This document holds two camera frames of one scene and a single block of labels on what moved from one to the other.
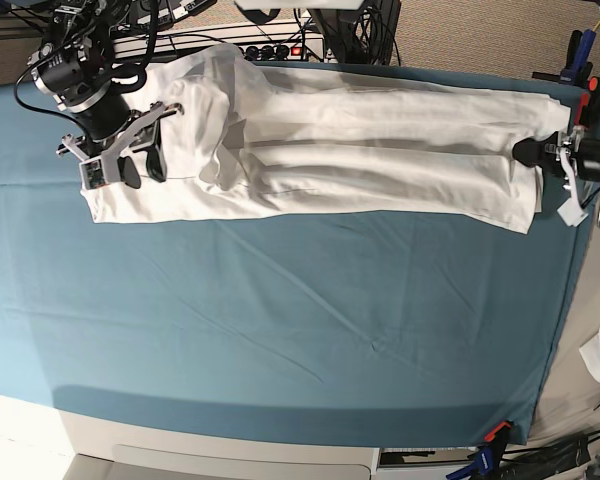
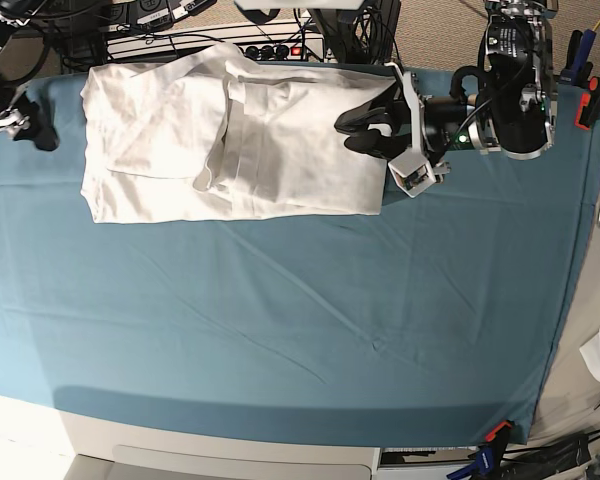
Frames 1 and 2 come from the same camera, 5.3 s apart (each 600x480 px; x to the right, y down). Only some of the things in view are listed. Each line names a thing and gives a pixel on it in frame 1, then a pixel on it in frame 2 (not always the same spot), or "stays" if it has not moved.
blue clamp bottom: [483, 464] stays
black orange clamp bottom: [498, 437] stays
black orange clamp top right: [599, 88] stays
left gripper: [578, 158] → [440, 125]
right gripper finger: [129, 172] → [40, 129]
